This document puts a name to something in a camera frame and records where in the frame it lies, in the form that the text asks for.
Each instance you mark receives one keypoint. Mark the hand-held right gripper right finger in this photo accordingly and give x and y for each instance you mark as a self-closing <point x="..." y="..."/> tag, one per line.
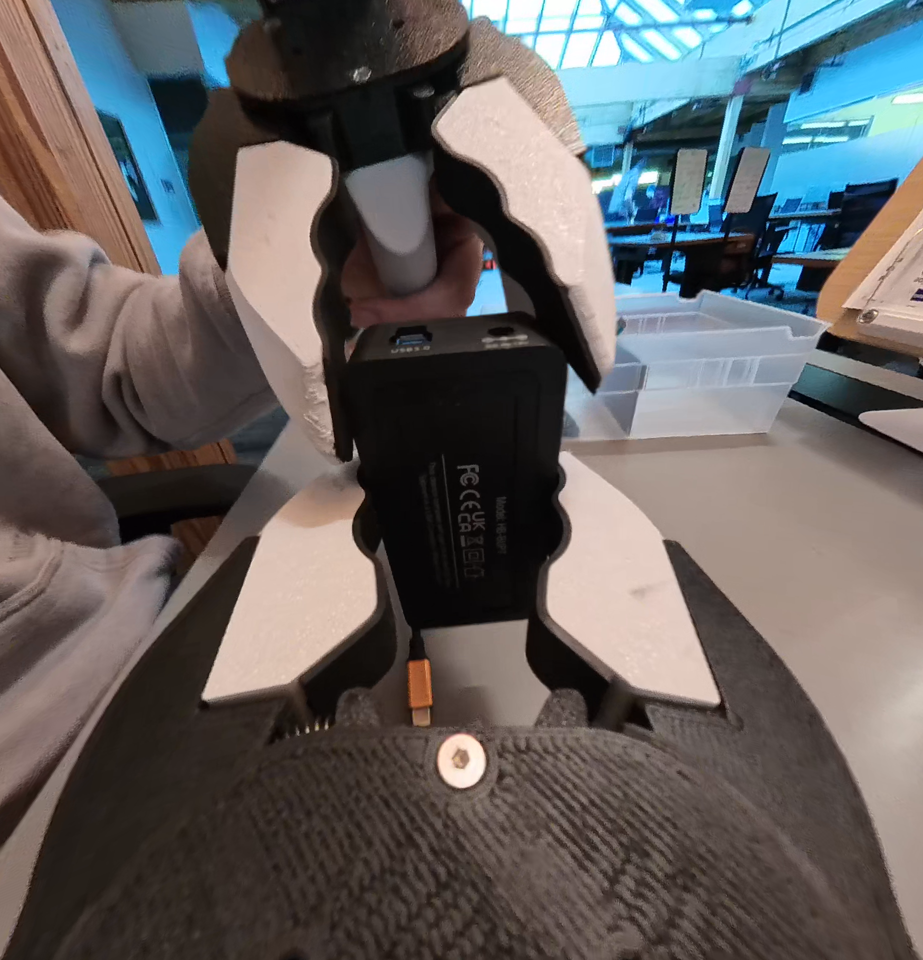
<point x="619" y="600"/>

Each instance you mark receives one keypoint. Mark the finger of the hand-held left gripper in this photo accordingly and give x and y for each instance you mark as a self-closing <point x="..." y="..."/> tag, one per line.
<point x="278" y="270"/>
<point x="536" y="202"/>

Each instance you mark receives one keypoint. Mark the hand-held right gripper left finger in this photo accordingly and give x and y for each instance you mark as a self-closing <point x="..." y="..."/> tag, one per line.
<point x="296" y="600"/>

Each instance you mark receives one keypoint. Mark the black USB hub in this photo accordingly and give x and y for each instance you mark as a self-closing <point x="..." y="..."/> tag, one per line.
<point x="446" y="420"/>

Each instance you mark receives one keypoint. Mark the person's left forearm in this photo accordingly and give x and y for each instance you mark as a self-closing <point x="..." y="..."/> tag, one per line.
<point x="116" y="337"/>

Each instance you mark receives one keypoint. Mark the wooden office desk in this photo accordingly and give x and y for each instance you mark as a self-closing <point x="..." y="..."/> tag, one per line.
<point x="679" y="247"/>

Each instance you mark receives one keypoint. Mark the grey desk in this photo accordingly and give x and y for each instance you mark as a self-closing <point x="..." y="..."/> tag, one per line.
<point x="769" y="525"/>

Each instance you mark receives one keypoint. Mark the person's left hand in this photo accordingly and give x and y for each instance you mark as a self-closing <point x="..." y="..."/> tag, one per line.
<point x="454" y="262"/>

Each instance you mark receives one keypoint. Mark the white board on stand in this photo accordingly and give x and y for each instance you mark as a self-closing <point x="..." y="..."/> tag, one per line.
<point x="689" y="180"/>
<point x="746" y="178"/>

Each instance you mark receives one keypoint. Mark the black chair armrest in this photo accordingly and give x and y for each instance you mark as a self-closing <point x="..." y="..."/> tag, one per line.
<point x="176" y="495"/>

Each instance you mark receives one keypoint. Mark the black office chair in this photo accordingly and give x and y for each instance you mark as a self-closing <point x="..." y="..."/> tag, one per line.
<point x="750" y="240"/>

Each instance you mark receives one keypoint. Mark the clear plastic bin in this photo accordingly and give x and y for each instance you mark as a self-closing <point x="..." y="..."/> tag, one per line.
<point x="716" y="375"/>

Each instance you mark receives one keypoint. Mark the person's grey sweater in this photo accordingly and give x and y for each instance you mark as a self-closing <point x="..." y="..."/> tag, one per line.
<point x="49" y="622"/>

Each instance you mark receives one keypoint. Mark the wooden panel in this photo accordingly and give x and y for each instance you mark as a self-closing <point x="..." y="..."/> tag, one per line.
<point x="49" y="120"/>

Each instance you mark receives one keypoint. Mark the document display stand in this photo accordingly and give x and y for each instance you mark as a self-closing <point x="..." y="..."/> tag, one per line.
<point x="881" y="255"/>

